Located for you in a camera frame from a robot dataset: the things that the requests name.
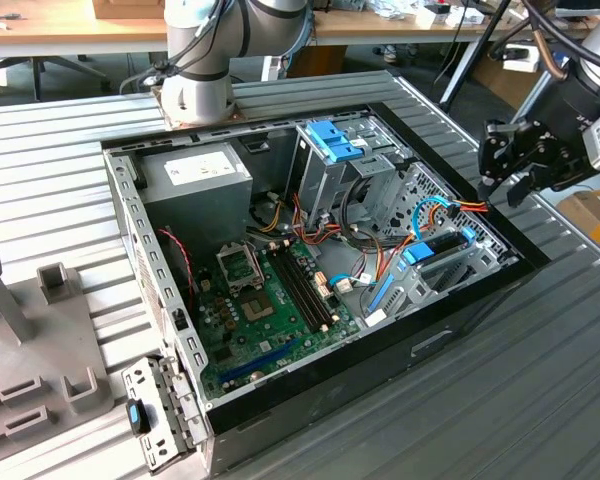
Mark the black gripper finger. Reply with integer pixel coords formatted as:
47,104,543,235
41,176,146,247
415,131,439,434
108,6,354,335
477,118,527,199
507,166,545,208

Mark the orange red power wire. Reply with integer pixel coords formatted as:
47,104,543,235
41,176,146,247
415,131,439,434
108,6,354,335
372,196,490,286

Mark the light blue data wire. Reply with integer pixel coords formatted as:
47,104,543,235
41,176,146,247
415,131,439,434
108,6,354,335
409,196,456,244

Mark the hard disk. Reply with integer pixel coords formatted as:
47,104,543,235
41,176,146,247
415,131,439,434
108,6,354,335
367,227,477,315

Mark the perforated metal disk bay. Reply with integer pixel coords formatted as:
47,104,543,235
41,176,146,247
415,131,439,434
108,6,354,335
359,160,522,327

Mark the large cardboard sheet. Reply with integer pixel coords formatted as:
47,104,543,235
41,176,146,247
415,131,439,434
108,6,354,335
472,39,556,126

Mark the copper coloured tube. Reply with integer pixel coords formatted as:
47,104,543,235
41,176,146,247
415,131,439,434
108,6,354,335
532,19,567,82

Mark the cardboard box yellow label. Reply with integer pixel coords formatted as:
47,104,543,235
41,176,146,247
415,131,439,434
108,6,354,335
554,188,600,262

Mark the black tripod pole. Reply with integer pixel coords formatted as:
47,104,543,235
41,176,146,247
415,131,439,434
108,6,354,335
438,0,512,112

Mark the black monitor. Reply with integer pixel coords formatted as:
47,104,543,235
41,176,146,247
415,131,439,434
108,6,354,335
554,0,600,22

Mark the small white box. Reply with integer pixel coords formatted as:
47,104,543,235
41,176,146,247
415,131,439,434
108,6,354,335
413,2,487,29

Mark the wooden desk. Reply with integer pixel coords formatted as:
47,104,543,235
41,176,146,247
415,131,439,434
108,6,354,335
0,0,596,64

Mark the blue plastic drive latch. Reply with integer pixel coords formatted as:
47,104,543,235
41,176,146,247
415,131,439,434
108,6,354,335
303,121,365,163

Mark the grey metal drive cage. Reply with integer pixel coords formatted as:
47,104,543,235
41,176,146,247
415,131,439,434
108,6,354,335
285,113,415,236

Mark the black RAM slot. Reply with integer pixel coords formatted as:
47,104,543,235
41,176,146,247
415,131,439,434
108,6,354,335
292,241,339,324
277,246,328,331
284,243,333,327
269,248,322,335

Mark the black open PC case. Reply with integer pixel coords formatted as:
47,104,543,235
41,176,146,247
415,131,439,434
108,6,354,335
99,102,554,476

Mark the metal socket cover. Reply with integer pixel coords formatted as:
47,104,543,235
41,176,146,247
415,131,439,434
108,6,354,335
214,242,262,294

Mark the grey power supply unit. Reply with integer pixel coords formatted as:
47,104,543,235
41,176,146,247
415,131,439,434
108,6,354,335
138,142,255,251

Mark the blue expansion slot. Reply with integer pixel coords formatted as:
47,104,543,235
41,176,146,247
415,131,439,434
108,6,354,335
217,339,299,387

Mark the green motherboard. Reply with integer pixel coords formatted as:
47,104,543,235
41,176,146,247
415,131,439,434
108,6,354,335
192,233,362,401

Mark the black case fan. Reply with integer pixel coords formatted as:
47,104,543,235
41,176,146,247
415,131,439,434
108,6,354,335
155,225,201,311

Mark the small cardboard box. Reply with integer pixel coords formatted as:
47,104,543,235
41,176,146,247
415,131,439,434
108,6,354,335
90,0,167,21

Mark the blue black latch tab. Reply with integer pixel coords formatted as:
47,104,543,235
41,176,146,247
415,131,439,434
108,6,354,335
124,398,152,435

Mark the grey parts rack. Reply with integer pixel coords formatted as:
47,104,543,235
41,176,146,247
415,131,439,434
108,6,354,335
0,247,116,451

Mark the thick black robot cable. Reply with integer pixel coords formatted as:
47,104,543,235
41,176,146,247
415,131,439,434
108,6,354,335
522,0,600,76

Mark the blue wire white plug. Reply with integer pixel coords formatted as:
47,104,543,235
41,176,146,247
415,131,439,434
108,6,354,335
327,273,355,295

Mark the orange red wire bundle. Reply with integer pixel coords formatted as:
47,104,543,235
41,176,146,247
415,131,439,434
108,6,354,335
290,192,342,247

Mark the yellow black wire bundle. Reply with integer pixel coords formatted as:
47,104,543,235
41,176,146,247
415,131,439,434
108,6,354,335
257,198,287,235

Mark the red black fan wire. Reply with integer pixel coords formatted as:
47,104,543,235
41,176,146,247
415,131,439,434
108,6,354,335
158,228,200,302

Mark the metal expansion slot bracket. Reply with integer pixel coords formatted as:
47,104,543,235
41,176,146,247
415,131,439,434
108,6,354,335
121,353,212,475

